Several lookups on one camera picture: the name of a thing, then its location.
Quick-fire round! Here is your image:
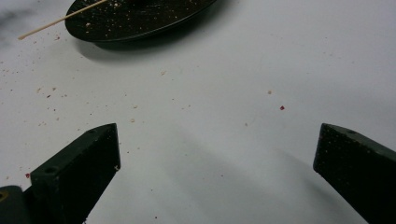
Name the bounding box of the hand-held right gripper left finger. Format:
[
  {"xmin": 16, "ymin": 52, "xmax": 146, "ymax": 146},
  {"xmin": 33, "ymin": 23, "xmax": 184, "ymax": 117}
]
[{"xmin": 23, "ymin": 122, "xmax": 121, "ymax": 224}]

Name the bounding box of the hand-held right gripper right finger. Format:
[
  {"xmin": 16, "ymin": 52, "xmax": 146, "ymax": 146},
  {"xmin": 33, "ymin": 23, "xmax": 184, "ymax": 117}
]
[{"xmin": 312, "ymin": 122, "xmax": 396, "ymax": 224}]

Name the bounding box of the wooden skewer stick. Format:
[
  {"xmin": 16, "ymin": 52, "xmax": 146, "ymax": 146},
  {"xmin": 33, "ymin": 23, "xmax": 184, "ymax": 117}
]
[{"xmin": 17, "ymin": 0, "xmax": 108, "ymax": 41}]

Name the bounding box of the black plate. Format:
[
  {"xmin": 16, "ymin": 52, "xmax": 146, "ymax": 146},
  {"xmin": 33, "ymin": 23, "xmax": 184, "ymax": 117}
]
[{"xmin": 64, "ymin": 0, "xmax": 218, "ymax": 43}]

